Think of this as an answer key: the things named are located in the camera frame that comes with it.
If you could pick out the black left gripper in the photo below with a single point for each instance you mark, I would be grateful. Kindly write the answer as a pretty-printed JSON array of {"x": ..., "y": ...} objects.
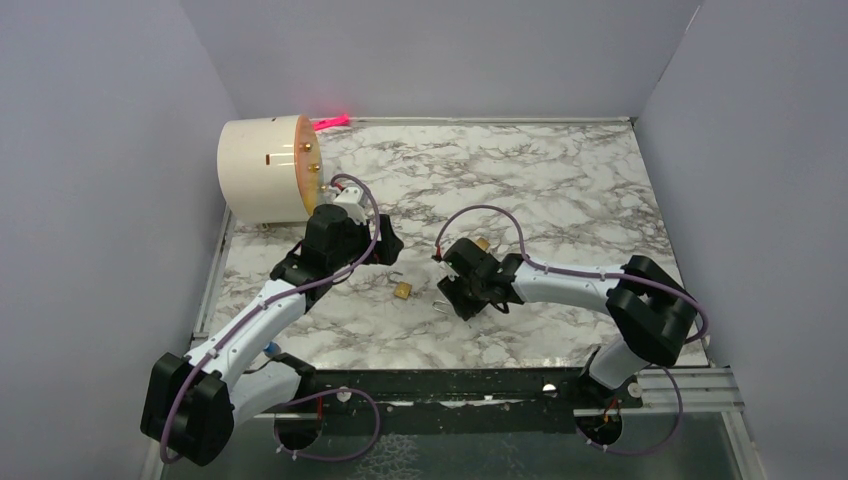
[{"x": 384, "y": 252}]

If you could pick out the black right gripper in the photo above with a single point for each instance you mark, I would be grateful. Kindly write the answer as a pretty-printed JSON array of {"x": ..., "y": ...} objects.
[{"x": 449, "y": 286}]

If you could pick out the brass padlock with key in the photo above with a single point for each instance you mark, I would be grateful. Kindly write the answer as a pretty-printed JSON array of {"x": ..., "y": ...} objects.
[{"x": 483, "y": 244}]

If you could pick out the brass padlock long shackle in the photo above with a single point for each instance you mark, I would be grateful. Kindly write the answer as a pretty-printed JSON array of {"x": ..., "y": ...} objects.
[{"x": 444, "y": 307}]

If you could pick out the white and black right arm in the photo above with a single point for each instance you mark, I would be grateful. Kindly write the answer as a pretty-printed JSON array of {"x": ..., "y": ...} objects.
[{"x": 652, "y": 312}]

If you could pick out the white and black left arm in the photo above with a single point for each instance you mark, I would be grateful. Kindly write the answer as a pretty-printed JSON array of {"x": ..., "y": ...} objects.
[{"x": 194, "y": 402}]

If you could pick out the small brass padlock centre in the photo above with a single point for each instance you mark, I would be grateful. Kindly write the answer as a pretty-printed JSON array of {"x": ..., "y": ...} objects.
[{"x": 401, "y": 289}]

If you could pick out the pink marker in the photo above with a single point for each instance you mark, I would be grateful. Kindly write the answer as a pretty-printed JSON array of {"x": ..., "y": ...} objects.
[{"x": 327, "y": 123}]

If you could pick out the cream cylindrical container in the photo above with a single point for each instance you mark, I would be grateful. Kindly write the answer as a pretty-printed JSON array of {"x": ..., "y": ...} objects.
[{"x": 270, "y": 170}]

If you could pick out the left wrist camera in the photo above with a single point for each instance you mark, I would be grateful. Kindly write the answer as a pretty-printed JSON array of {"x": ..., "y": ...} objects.
[{"x": 352, "y": 201}]

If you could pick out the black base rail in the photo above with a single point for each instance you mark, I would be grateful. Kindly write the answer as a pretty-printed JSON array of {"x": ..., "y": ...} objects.
[{"x": 446, "y": 401}]

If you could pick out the aluminium frame rail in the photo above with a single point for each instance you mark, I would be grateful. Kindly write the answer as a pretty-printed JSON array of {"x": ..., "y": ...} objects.
[{"x": 702, "y": 390}]

